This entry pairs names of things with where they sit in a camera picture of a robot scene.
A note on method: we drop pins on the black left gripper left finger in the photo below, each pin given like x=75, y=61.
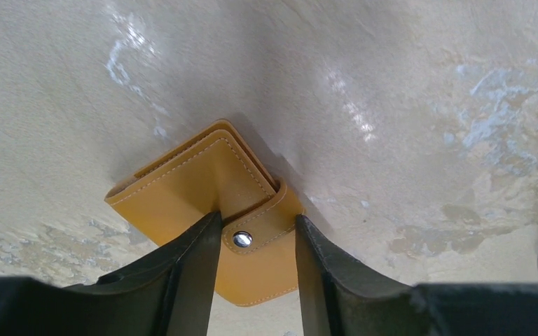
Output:
x=166, y=292

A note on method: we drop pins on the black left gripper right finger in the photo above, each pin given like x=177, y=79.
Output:
x=341, y=296

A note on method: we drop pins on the yellow leather card holder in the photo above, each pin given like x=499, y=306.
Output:
x=217, y=171

